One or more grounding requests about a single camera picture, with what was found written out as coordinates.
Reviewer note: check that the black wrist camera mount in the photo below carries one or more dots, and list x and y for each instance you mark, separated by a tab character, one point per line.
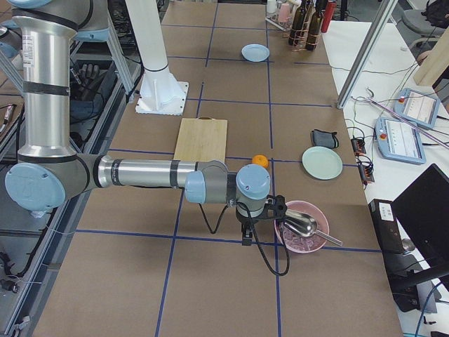
275	208

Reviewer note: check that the light blue plate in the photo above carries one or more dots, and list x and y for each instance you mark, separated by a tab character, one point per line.
255	52

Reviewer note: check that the red bottle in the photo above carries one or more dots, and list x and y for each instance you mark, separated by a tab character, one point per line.
328	15

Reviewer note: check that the metal scoop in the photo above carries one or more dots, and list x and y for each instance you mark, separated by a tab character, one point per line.
305	226

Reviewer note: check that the dark wine bottle right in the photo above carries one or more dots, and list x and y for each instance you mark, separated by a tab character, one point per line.
315	26

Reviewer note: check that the near teach pendant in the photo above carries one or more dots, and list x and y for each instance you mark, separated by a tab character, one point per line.
398	141

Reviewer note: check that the pink bowl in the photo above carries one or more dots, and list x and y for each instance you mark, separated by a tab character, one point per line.
311	210

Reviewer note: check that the copper wire bottle rack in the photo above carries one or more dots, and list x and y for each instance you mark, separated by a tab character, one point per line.
301	39

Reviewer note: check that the teach pendant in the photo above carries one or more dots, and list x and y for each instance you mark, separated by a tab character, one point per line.
418	107
398	141

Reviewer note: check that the grey folded cloth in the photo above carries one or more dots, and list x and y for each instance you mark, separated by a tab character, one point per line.
324	139

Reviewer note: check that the aluminium frame post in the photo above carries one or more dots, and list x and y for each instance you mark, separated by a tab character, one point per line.
372	36

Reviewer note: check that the black monitor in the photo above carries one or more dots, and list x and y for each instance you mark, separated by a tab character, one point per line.
422	210

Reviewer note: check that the black computer box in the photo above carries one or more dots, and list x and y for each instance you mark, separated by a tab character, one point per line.
386	226

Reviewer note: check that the far teach pendant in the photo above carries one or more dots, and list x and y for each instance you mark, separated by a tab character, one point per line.
418	107

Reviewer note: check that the orange mandarin fruit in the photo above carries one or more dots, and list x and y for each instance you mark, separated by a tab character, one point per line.
261	160

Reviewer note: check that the mint green plate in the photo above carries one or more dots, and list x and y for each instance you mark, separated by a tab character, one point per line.
322	163

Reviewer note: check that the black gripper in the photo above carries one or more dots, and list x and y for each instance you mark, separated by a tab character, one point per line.
246	220

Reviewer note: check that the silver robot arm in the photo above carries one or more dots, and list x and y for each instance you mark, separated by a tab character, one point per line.
50	171

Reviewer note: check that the clear ice cubes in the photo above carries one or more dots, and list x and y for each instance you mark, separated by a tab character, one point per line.
300	244

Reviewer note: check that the dark wine bottle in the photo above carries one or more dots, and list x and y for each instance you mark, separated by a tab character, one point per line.
298	21
315	26

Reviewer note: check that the dark wine bottle left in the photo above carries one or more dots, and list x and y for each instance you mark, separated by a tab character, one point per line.
298	21

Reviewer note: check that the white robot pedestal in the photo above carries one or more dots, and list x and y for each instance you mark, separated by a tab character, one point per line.
160	92

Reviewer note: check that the pink cup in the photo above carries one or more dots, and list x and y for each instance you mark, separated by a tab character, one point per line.
284	13

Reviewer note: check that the wooden cutting board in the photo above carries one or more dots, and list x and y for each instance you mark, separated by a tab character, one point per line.
201	139

